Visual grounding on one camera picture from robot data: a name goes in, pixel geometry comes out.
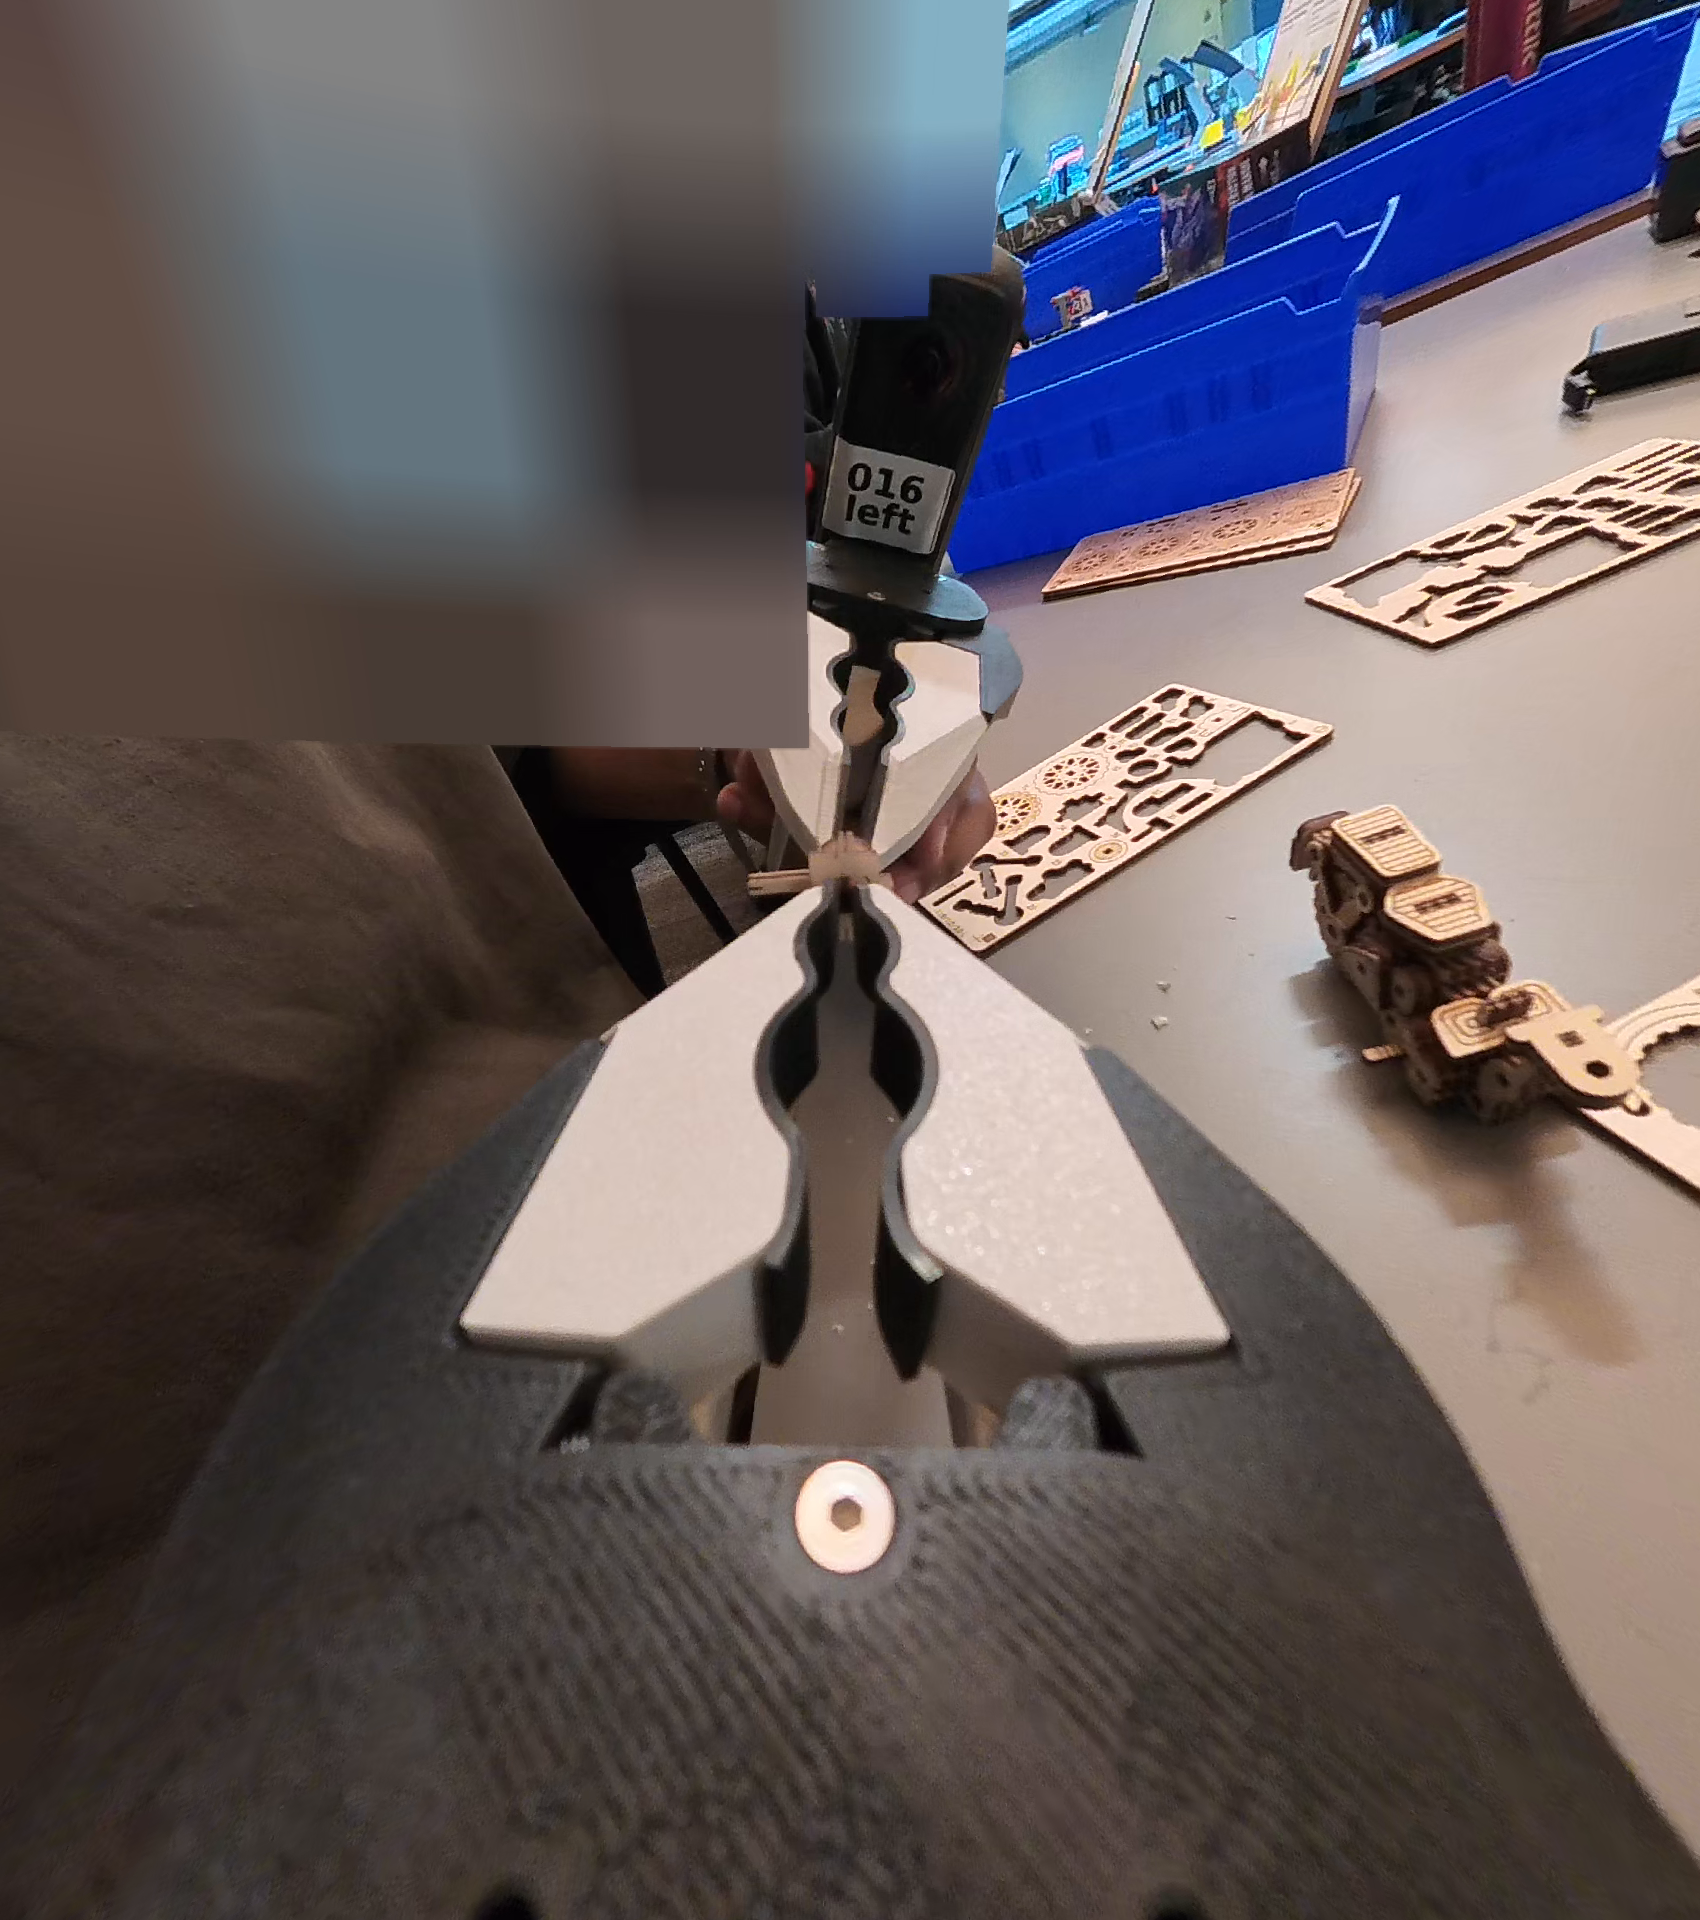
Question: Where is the wooden sheet with round holes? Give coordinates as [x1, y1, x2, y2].
[1569, 918, 1700, 1266]

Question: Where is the blue plastic bin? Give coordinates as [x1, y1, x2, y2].
[1011, 197, 1167, 344]
[945, 194, 1400, 576]
[1164, 0, 1700, 304]

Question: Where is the leaning wooden framed board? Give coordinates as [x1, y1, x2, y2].
[1090, 0, 1369, 205]

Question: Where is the person's left hand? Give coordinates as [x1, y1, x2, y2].
[712, 745, 998, 907]

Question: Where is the black flat bar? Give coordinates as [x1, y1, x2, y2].
[1562, 275, 1700, 416]

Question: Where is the grey desk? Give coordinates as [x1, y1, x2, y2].
[925, 167, 1700, 1920]

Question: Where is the dark red box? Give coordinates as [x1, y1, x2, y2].
[1463, 0, 1560, 96]

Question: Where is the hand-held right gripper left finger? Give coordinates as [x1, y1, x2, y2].
[456, 890, 813, 1442]

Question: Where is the dark printed package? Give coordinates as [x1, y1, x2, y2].
[1158, 162, 1228, 284]

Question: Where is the wooden sheet with large cutouts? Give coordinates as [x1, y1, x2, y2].
[1303, 436, 1700, 652]

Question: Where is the black chair base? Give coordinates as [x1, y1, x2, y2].
[596, 816, 739, 1000]

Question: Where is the wooden puzzle sheet with gears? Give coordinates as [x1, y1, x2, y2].
[921, 682, 1335, 959]

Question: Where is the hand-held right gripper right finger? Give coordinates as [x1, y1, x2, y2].
[854, 890, 1234, 1448]

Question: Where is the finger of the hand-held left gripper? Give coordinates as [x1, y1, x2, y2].
[760, 654, 881, 878]
[854, 637, 997, 902]

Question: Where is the stack of wooden sheets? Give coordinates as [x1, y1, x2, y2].
[1041, 468, 1364, 604]

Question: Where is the wooden model motorcycle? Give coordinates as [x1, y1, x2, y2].
[1292, 804, 1640, 1124]

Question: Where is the small wooden cross part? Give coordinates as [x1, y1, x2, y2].
[749, 834, 881, 902]

